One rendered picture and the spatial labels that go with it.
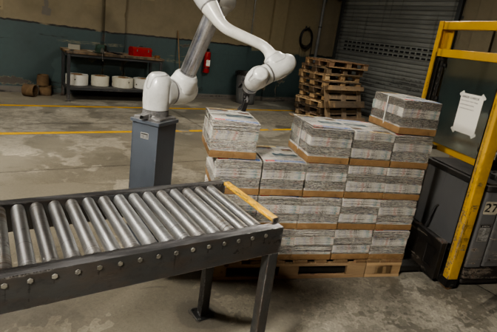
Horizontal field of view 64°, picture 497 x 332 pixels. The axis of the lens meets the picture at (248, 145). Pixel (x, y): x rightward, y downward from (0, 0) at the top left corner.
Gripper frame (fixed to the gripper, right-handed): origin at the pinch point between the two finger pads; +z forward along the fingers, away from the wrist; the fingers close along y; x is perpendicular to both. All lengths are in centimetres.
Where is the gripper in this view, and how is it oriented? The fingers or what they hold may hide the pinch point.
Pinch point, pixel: (240, 97)
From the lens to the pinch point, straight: 235.3
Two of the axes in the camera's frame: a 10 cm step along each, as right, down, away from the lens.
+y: -0.1, 9.8, -1.9
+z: -2.6, 1.8, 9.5
